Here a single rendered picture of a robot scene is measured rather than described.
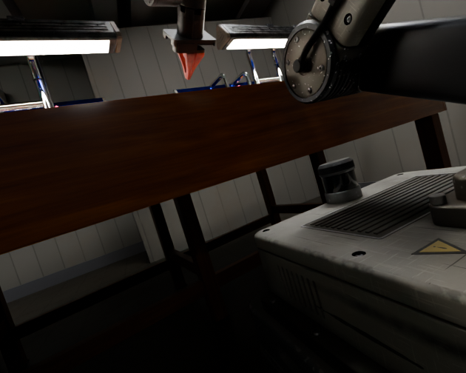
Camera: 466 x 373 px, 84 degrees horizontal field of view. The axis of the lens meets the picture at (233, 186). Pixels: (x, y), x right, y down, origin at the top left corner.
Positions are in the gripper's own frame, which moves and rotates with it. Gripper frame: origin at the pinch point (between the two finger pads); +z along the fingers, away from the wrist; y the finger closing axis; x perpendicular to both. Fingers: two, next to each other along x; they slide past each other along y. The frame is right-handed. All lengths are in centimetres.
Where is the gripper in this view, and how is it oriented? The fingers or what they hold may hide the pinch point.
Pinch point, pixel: (187, 75)
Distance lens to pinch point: 70.0
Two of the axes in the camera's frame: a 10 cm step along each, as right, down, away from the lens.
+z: -1.8, 6.9, 7.0
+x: 5.3, 6.7, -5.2
